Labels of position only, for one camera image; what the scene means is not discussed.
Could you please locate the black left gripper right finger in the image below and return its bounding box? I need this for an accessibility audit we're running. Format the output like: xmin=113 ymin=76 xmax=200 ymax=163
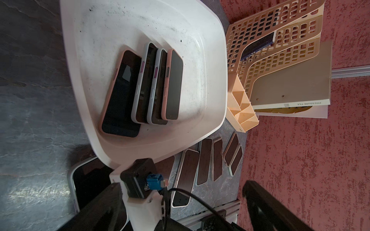
xmin=242 ymin=181 xmax=312 ymax=231

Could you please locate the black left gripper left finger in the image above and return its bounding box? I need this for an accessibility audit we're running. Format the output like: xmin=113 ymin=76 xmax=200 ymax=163
xmin=59 ymin=183 xmax=123 ymax=231

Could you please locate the black phone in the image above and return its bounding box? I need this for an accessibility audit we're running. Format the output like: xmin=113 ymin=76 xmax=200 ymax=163
xmin=197 ymin=138 xmax=213 ymax=186
xmin=67 ymin=157 xmax=128 ymax=231
xmin=212 ymin=137 xmax=223 ymax=182

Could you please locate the white plastic storage box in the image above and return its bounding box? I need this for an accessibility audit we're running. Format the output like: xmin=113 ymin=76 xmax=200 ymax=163
xmin=60 ymin=1 xmax=227 ymax=169

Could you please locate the yellow paper envelope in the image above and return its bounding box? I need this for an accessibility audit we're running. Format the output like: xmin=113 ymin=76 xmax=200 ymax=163
xmin=255 ymin=106 xmax=312 ymax=114

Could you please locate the beige file folder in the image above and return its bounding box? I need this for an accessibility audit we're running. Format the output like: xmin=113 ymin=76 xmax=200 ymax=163
xmin=251 ymin=40 xmax=332 ymax=111

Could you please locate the dark blue booklet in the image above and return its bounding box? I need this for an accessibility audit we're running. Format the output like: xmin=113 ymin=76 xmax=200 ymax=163
xmin=240 ymin=32 xmax=276 ymax=61

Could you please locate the beige plastic desk organizer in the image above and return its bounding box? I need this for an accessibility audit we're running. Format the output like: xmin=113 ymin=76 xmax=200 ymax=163
xmin=226 ymin=1 xmax=325 ymax=133

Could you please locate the aluminium front rail frame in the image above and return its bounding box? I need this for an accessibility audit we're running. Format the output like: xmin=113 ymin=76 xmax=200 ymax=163
xmin=178 ymin=200 xmax=241 ymax=231

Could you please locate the right aluminium corner post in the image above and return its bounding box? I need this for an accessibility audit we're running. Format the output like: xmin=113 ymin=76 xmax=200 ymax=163
xmin=331 ymin=65 xmax=370 ymax=79

